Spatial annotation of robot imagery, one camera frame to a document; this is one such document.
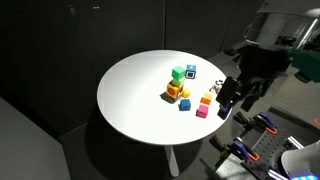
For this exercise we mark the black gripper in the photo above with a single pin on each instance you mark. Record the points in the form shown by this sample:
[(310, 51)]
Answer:
[(263, 63)]

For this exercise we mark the pink block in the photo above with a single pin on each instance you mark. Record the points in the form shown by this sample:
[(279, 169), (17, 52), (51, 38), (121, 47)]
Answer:
[(202, 112)]

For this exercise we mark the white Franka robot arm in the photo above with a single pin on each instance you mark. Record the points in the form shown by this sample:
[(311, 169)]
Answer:
[(276, 23)]

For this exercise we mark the orange block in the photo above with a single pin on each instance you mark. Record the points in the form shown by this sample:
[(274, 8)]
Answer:
[(206, 100)]

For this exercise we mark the blue block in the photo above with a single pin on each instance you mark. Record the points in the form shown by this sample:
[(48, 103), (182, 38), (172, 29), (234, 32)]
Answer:
[(184, 105)]

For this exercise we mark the lime green block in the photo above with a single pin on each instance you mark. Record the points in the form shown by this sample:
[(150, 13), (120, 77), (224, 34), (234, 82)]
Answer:
[(177, 82)]

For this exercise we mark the checkered zebra fabric cube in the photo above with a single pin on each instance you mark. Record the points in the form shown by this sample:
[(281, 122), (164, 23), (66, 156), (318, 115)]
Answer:
[(216, 87)]

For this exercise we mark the purple clamp with orange tip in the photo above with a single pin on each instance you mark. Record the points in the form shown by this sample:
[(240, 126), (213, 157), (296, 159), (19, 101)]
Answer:
[(263, 120), (241, 149)]

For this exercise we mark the yellow ball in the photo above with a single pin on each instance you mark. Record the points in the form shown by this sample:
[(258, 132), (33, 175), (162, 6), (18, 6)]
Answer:
[(186, 93)]

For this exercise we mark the blue fabric picture cube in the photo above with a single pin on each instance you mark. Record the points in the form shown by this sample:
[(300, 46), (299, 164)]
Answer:
[(190, 72)]

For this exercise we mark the black perforated breadboard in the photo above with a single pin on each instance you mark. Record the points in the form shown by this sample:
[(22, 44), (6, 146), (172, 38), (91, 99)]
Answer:
[(276, 146)]

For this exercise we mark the orange shape sorter cube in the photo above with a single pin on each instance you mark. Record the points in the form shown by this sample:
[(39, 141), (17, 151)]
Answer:
[(174, 90)]

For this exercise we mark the white table leg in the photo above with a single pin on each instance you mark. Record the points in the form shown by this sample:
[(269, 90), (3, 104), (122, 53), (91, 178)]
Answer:
[(172, 161)]

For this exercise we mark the grey panel board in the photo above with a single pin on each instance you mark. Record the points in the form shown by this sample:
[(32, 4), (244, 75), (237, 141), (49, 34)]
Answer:
[(26, 146)]

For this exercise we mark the aluminium rail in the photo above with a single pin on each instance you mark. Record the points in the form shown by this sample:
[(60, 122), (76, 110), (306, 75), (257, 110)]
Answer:
[(276, 175), (296, 142)]

